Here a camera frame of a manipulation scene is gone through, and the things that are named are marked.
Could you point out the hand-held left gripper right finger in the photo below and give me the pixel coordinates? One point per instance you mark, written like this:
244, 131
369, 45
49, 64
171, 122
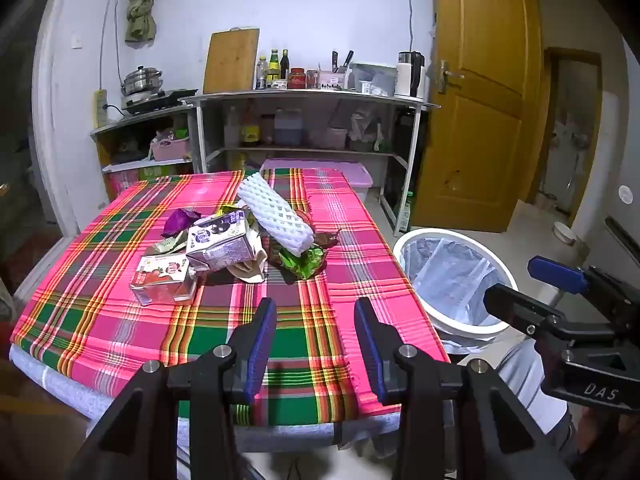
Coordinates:
367, 355

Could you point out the wooden cutting board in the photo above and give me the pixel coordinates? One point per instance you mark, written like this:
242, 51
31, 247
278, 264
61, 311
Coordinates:
230, 62

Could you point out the clear plastic container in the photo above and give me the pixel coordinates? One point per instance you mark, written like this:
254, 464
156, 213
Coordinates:
375, 77

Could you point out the clear glass bottle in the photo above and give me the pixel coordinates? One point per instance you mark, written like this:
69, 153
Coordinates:
262, 75

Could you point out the green foil wrapper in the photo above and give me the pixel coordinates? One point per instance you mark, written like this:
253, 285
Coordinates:
300, 262

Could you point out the yellow label oil bottle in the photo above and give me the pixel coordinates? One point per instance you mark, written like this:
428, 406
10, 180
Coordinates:
251, 132

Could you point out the brown foil wrapper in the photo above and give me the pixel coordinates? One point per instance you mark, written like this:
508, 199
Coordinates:
327, 238

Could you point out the pink knife holder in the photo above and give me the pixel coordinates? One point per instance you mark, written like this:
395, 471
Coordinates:
332, 80

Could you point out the pink plastic basket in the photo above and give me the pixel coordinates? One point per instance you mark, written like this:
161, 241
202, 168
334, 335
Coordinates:
170, 150

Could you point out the white round trash bin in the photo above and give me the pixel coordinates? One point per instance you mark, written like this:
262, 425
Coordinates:
450, 324

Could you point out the pink green plaid tablecloth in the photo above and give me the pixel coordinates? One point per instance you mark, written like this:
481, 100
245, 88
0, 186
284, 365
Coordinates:
150, 330

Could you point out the yellowed power strip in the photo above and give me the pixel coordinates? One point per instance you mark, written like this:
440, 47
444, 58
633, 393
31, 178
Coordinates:
100, 110

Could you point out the translucent bin liner bag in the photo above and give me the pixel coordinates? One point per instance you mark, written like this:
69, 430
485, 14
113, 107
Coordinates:
450, 280

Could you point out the purple foil wrapper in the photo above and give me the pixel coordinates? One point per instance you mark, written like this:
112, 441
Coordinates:
180, 220

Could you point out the black gas stove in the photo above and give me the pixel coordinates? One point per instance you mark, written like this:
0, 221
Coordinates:
160, 101

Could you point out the beige paper wrapper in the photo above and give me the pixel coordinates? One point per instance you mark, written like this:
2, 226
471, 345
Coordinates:
252, 267

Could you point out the hanging green cloth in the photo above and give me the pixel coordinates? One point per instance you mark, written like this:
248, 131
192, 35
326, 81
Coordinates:
139, 15

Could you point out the low wooden shelf cabinet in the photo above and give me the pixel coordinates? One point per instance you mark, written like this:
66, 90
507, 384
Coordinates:
125, 122

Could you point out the green bottle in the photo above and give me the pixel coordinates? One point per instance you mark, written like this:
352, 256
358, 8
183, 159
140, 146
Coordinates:
405, 215

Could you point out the small spice jar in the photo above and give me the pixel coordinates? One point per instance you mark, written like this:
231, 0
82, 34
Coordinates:
312, 80

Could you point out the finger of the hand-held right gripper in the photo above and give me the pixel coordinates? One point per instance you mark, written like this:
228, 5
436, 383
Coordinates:
520, 310
555, 275

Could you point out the purple milk carton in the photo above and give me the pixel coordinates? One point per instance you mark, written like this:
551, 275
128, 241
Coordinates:
220, 247

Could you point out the red milk carton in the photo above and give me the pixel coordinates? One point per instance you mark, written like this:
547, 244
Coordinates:
160, 280

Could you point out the white and black kettle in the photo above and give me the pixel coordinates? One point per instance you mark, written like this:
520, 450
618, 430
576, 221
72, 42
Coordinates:
404, 77

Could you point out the white bowl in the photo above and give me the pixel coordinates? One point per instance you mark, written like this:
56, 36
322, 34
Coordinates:
564, 234

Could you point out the purple liquid jug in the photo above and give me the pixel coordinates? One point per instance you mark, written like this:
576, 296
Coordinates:
287, 130

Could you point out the white foam net sleeve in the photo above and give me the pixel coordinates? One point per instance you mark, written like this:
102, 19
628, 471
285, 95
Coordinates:
275, 215

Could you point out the grey metal shelf rack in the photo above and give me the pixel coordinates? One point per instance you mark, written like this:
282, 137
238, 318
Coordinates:
300, 94

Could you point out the pink lidded storage box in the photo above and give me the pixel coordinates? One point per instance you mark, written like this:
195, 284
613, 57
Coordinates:
350, 180

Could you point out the steel pot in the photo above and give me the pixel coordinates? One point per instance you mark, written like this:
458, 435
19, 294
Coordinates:
142, 82

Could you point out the wooden door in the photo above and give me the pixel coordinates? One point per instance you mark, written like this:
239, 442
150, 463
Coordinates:
475, 110

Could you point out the pink plastic tub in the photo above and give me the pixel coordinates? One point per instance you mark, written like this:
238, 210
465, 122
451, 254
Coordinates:
336, 139

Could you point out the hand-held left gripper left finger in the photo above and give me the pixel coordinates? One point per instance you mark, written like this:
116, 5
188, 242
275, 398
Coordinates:
264, 345

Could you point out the yellow label sauce bottle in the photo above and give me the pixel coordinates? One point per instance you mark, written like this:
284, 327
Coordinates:
274, 67

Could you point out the red jar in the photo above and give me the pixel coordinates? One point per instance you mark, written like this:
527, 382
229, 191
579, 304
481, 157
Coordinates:
296, 79

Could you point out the dark sauce bottle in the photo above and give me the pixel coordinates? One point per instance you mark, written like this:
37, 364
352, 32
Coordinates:
285, 65

